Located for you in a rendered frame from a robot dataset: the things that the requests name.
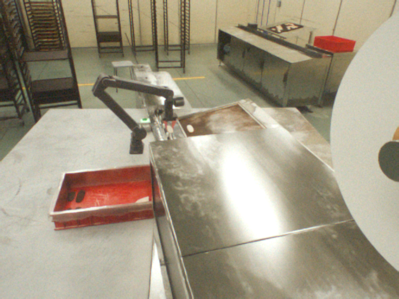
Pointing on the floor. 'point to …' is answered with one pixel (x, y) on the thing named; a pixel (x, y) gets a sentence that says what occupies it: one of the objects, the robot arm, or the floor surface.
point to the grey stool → (122, 66)
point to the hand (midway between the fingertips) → (169, 128)
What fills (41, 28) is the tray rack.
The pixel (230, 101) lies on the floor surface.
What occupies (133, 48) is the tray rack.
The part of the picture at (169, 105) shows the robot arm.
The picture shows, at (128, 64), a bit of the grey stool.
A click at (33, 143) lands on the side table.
